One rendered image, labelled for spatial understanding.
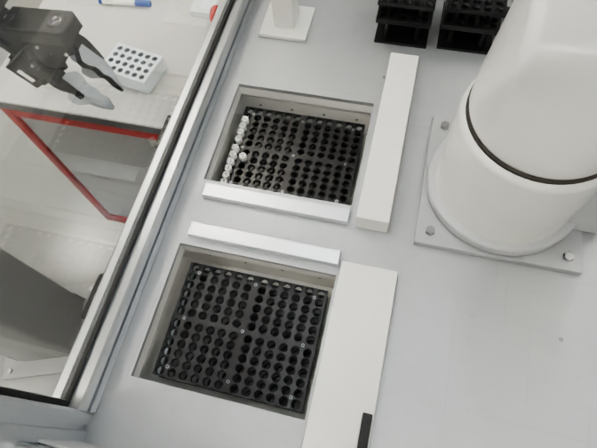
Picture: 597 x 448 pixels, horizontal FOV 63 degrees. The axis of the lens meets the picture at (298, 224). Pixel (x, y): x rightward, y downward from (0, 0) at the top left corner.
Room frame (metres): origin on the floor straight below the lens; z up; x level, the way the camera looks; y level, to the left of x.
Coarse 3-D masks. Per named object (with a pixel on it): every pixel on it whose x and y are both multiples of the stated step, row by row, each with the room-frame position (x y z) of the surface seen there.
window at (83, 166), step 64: (0, 0) 0.37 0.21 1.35; (64, 0) 0.42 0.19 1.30; (128, 0) 0.51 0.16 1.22; (192, 0) 0.64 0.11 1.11; (0, 64) 0.33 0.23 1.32; (64, 64) 0.38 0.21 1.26; (128, 64) 0.46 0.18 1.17; (192, 64) 0.58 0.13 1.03; (0, 128) 0.29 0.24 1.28; (64, 128) 0.34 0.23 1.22; (128, 128) 0.41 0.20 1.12; (0, 192) 0.25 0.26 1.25; (64, 192) 0.29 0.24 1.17; (128, 192) 0.35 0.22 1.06; (0, 256) 0.20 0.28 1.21; (64, 256) 0.24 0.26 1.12; (0, 320) 0.16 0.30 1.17; (64, 320) 0.18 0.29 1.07; (0, 384) 0.11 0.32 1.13; (64, 384) 0.12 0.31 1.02
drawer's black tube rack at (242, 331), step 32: (224, 288) 0.25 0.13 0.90; (256, 288) 0.24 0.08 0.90; (288, 288) 0.25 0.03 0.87; (192, 320) 0.21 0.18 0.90; (224, 320) 0.21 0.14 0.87; (256, 320) 0.20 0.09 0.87; (288, 320) 0.19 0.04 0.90; (320, 320) 0.18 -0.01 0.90; (192, 352) 0.16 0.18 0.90; (224, 352) 0.15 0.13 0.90; (256, 352) 0.15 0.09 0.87; (288, 352) 0.14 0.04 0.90; (192, 384) 0.12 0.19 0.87; (224, 384) 0.11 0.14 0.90; (256, 384) 0.10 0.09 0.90; (288, 384) 0.10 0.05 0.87
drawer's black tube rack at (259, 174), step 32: (256, 128) 0.54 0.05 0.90; (288, 128) 0.53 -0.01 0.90; (320, 128) 0.55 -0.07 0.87; (352, 128) 0.51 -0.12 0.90; (256, 160) 0.50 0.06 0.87; (288, 160) 0.49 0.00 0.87; (320, 160) 0.46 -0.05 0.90; (352, 160) 0.47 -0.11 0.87; (288, 192) 0.40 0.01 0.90; (320, 192) 0.40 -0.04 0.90
